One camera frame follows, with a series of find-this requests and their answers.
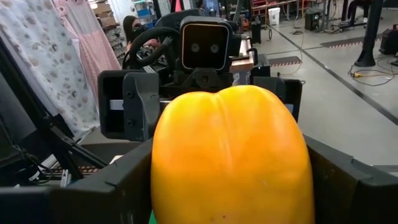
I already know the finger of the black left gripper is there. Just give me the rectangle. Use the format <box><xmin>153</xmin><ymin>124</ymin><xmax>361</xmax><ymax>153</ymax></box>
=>
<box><xmin>123</xmin><ymin>72</ymin><xmax>162</xmax><ymax>142</ymax></box>

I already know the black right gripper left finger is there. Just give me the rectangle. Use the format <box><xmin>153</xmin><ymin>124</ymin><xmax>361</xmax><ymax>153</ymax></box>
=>
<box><xmin>0</xmin><ymin>138</ymin><xmax>154</xmax><ymax>224</ymax></box>

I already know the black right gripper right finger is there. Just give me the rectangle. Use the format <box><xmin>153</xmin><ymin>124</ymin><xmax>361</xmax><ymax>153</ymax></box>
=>
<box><xmin>305</xmin><ymin>134</ymin><xmax>398</xmax><ymax>224</ymax></box>

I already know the orange-yellow bell pepper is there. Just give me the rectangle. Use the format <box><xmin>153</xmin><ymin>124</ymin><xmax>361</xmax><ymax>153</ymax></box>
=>
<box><xmin>150</xmin><ymin>84</ymin><xmax>315</xmax><ymax>224</ymax></box>

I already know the pink fabric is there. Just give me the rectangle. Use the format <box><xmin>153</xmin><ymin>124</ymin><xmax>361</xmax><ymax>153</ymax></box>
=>
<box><xmin>52</xmin><ymin>0</ymin><xmax>123</xmax><ymax>105</ymax></box>

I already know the person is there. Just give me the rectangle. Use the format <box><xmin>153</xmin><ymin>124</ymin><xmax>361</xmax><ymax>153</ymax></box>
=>
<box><xmin>123</xmin><ymin>14</ymin><xmax>161</xmax><ymax>54</ymax></box>

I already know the white patterned fabric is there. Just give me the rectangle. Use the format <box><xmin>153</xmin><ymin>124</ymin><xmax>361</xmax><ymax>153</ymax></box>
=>
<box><xmin>0</xmin><ymin>0</ymin><xmax>101</xmax><ymax>139</ymax></box>

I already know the cardboard box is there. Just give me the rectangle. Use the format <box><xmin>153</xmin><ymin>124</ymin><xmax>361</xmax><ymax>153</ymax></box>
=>
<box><xmin>89</xmin><ymin>1</ymin><xmax>118</xmax><ymax>28</ymax></box>

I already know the black equipment box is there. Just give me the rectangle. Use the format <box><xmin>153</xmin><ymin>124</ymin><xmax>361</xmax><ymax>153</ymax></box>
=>
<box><xmin>0</xmin><ymin>71</ymin><xmax>50</xmax><ymax>187</ymax></box>

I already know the wooden workbench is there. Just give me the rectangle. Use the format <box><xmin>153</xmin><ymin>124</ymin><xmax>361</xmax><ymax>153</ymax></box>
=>
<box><xmin>229</xmin><ymin>36</ymin><xmax>256</xmax><ymax>74</ymax></box>

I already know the black floor box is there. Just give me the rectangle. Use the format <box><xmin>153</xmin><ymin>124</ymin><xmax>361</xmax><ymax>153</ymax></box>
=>
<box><xmin>378</xmin><ymin>24</ymin><xmax>398</xmax><ymax>56</ymax></box>

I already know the white bucket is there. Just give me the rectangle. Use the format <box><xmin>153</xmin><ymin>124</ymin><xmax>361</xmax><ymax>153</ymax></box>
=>
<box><xmin>267</xmin><ymin>6</ymin><xmax>282</xmax><ymax>27</ymax></box>

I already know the black pole stand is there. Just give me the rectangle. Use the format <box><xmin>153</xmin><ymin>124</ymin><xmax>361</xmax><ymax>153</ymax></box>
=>
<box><xmin>353</xmin><ymin>0</ymin><xmax>386</xmax><ymax>68</ymax></box>

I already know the black computer case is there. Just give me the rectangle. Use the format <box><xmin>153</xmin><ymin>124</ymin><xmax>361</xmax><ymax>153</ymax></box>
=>
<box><xmin>303</xmin><ymin>11</ymin><xmax>323</xmax><ymax>32</ymax></box>

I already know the black aluminium table frame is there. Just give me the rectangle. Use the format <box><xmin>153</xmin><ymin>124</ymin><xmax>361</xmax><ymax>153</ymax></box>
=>
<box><xmin>0</xmin><ymin>40</ymin><xmax>109</xmax><ymax>181</ymax></box>

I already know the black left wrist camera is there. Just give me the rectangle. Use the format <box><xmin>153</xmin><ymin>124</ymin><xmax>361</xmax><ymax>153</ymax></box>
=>
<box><xmin>179</xmin><ymin>15</ymin><xmax>231</xmax><ymax>73</ymax></box>

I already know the yellow floor cable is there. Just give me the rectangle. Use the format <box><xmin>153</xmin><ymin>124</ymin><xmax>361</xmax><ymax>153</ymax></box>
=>
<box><xmin>347</xmin><ymin>55</ymin><xmax>398</xmax><ymax>87</ymax></box>

